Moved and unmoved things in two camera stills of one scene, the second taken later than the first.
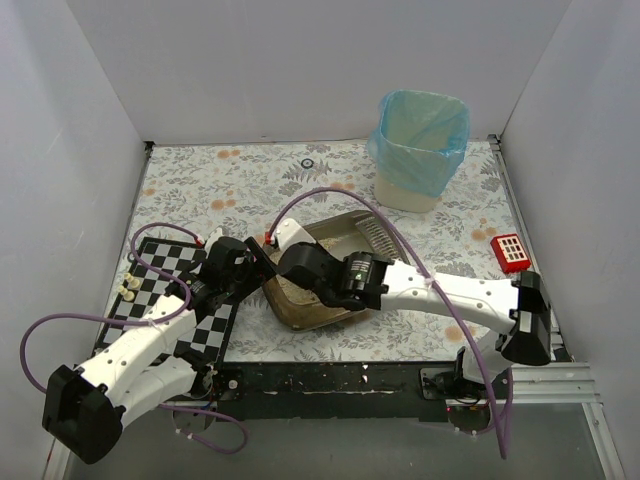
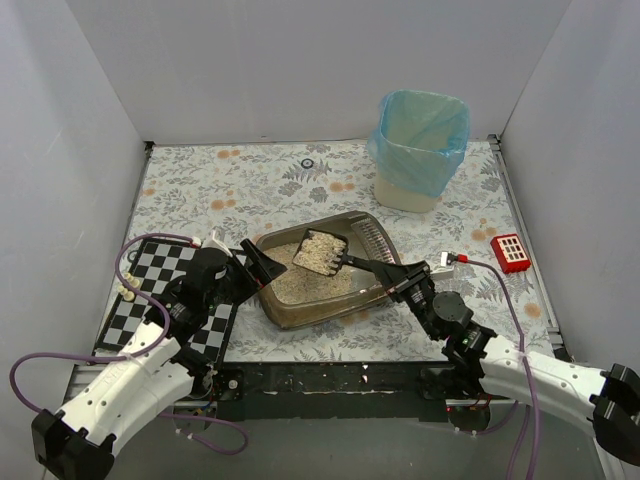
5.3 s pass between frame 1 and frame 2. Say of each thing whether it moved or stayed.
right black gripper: moved
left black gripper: stayed
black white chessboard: stayed
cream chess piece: stayed
